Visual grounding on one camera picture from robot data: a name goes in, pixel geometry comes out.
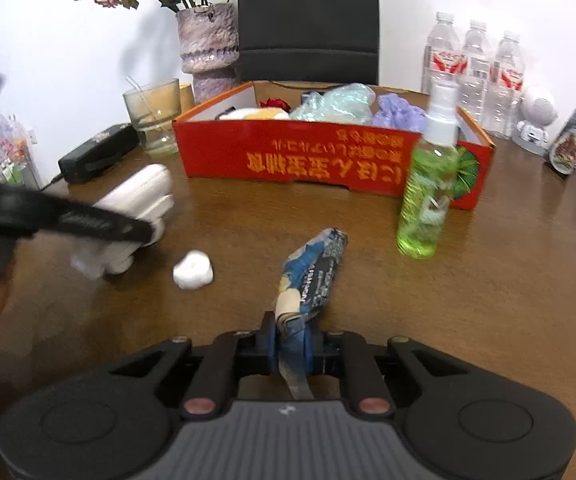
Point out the clear water bottle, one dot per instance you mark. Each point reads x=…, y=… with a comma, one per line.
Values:
x=476, y=70
x=442, y=45
x=505, y=90

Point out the green spray bottle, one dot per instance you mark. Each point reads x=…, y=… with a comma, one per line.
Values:
x=425, y=195

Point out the white robot speaker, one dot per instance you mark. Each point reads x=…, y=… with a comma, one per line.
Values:
x=537, y=115

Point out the red cardboard box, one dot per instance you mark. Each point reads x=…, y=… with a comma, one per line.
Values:
x=293, y=160

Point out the clear wrapped bundle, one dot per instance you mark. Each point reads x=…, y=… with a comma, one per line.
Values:
x=10, y=155

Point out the black paper bag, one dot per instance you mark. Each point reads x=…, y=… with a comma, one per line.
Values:
x=308, y=10

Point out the small white cap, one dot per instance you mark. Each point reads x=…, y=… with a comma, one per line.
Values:
x=193, y=270

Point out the purple ceramic vase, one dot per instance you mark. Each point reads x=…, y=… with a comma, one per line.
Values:
x=208, y=45

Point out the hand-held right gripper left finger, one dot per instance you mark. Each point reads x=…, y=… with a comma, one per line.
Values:
x=267, y=347

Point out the black power adapter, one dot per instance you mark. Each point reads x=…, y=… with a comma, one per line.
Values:
x=98, y=152

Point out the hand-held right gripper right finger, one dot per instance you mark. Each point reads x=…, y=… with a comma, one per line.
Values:
x=314, y=349

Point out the white and tan plush toy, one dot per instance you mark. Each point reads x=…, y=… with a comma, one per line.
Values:
x=263, y=115

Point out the dark blue snack packet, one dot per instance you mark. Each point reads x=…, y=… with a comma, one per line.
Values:
x=313, y=270

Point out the iridescent plastic bag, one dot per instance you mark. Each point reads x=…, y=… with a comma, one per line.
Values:
x=338, y=102

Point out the purple cloth pouch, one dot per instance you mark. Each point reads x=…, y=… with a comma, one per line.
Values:
x=397, y=112

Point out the glass cup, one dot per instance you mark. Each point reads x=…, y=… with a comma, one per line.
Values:
x=153, y=115

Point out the wooden desktop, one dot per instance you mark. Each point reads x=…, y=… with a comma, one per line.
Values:
x=467, y=300

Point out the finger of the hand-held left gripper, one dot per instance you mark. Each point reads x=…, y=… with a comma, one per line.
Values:
x=88, y=220

